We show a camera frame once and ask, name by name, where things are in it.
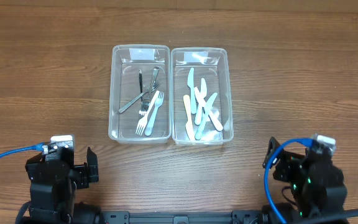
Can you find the right clear plastic container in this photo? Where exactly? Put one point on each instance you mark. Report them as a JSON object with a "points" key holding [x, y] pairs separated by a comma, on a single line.
{"points": [[212, 65]]}

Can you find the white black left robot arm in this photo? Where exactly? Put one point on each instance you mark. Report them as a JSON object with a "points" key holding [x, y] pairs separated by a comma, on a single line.
{"points": [[54, 181]]}

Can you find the clear plastic container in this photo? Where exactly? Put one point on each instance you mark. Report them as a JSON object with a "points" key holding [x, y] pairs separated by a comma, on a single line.
{"points": [[126, 62], [212, 65]]}

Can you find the yellow plastic knife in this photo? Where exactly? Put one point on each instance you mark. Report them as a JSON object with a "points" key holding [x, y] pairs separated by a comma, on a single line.
{"points": [[189, 123]]}

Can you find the light blue plastic knife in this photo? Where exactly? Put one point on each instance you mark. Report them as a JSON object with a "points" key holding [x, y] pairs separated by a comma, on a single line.
{"points": [[190, 83]]}

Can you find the teal plastic knife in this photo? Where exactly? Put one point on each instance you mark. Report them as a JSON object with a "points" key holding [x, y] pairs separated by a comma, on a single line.
{"points": [[207, 108]]}

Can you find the black handled metal fork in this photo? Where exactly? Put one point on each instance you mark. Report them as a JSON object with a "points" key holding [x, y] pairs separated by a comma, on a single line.
{"points": [[140, 82]]}

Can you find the short silver metal fork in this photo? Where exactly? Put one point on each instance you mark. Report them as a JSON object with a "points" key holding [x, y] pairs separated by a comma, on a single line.
{"points": [[129, 104]]}

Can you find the white plastic fork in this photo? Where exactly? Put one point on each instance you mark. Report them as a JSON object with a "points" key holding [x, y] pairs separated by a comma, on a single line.
{"points": [[143, 121]]}

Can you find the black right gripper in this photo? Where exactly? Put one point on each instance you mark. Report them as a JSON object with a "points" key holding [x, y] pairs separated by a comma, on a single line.
{"points": [[284, 165]]}

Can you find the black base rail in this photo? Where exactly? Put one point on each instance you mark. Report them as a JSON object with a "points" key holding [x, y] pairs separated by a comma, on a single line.
{"points": [[179, 217]]}

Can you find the pale blue plastic fork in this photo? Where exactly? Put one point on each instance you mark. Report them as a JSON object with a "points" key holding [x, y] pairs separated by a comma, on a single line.
{"points": [[158, 103]]}

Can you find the left clear plastic container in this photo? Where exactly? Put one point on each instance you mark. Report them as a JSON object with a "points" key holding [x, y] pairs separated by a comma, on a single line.
{"points": [[126, 62]]}

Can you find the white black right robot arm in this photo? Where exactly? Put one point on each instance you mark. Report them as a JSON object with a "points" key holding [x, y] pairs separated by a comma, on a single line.
{"points": [[306, 165]]}

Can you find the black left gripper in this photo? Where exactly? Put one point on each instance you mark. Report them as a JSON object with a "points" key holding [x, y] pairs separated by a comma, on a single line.
{"points": [[81, 173]]}

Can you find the long silver metal fork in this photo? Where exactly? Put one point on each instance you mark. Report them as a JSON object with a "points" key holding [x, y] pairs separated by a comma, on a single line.
{"points": [[147, 96]]}

